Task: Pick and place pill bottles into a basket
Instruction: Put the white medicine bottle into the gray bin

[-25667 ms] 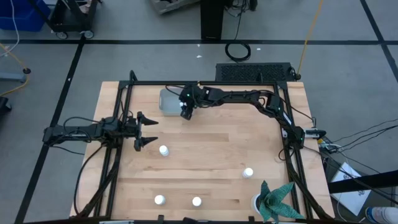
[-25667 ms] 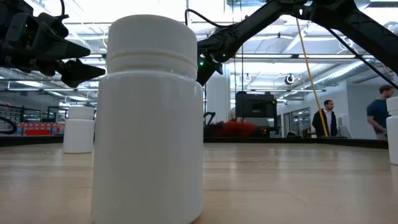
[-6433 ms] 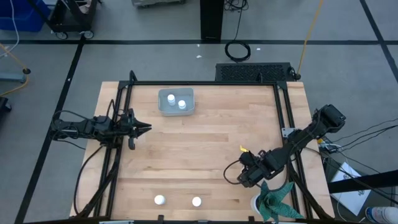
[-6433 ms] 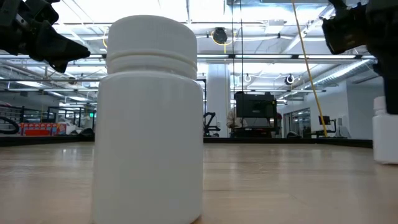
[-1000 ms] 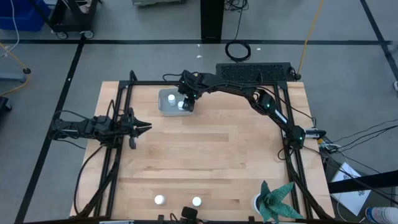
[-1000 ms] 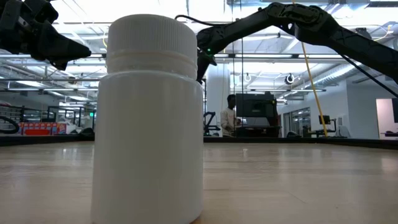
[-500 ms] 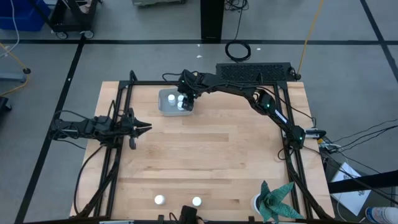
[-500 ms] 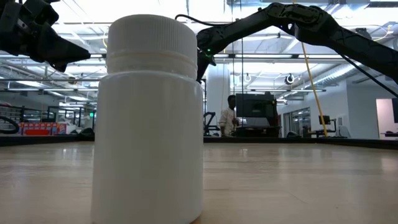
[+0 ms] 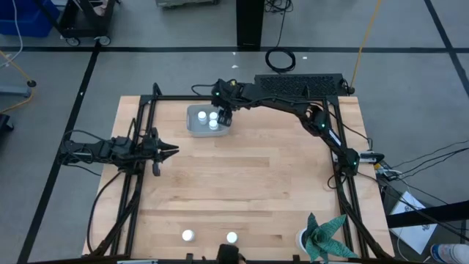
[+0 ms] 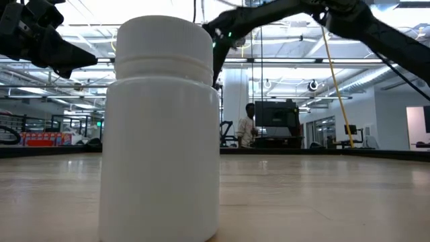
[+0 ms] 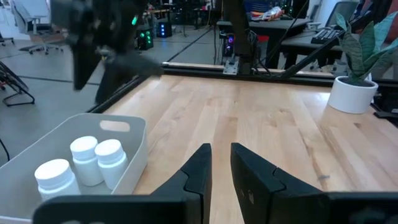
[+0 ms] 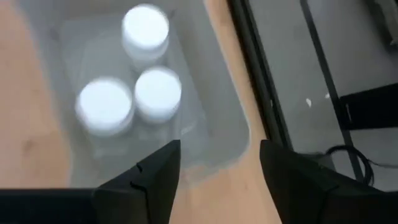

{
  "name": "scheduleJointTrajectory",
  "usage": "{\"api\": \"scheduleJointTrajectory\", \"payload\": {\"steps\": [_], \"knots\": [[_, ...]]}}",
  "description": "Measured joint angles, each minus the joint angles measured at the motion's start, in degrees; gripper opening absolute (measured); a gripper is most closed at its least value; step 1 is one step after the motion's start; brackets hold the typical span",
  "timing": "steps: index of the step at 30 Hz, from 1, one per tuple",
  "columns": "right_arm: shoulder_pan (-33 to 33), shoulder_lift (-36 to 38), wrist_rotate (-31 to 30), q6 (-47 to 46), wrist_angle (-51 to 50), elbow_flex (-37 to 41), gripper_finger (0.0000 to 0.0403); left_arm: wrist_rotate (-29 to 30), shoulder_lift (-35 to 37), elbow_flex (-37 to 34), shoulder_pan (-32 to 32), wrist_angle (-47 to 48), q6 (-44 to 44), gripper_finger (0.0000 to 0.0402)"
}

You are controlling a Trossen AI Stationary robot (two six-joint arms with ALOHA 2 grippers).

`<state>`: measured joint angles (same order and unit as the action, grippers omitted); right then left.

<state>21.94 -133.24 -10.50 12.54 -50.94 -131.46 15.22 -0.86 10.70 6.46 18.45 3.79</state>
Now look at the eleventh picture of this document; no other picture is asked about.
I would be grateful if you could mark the grey office chair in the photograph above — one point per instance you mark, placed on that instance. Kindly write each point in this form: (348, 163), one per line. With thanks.
(342, 12)

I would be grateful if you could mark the black keyboard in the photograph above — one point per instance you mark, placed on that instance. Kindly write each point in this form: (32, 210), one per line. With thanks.
(325, 35)

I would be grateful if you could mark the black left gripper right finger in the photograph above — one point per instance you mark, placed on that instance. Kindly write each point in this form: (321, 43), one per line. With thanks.
(255, 193)

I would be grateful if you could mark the black aluminium table frame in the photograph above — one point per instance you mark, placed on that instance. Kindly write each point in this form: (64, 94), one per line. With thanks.
(199, 71)

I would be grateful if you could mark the computer tower with purple lights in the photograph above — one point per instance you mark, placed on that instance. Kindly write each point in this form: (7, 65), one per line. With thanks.
(229, 43)

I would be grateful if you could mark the person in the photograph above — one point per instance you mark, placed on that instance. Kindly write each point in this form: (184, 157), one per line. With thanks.
(392, 28)

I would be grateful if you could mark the white round plant pot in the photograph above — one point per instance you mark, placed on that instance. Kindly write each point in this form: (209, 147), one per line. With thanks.
(351, 99)

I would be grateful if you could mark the white office chair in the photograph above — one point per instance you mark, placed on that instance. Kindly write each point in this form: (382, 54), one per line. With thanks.
(21, 15)

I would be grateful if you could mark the black folding rack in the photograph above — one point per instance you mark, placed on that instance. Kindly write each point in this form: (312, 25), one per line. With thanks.
(12, 77)

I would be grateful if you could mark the white plastic basket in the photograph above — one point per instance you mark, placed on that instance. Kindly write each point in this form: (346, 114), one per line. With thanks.
(37, 146)

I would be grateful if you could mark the computer tower with green lights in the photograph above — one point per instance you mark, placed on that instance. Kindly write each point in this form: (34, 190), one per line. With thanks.
(145, 39)

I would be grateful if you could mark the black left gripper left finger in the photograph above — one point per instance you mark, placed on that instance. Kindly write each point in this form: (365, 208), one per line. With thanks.
(196, 186)

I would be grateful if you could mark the black desk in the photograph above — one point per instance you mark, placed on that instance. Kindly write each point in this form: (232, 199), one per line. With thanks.
(264, 25)
(298, 45)

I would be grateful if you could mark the silver frame bracket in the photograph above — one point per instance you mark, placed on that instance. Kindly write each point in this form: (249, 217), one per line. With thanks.
(230, 66)

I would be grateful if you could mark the red and white bag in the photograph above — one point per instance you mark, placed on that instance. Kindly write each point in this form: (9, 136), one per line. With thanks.
(267, 14)

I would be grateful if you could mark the white pill bottle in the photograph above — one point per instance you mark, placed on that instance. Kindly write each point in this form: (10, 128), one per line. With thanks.
(54, 174)
(84, 149)
(109, 152)

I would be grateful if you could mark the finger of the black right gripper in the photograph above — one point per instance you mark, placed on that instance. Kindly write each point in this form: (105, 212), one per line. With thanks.
(133, 67)
(82, 65)

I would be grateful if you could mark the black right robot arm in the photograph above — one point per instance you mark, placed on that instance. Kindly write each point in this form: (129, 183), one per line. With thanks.
(237, 37)

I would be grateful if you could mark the green snake plant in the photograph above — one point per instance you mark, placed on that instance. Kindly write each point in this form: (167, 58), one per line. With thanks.
(353, 53)

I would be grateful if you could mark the computer tower with blue lights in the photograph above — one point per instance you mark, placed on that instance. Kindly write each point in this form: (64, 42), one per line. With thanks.
(164, 29)

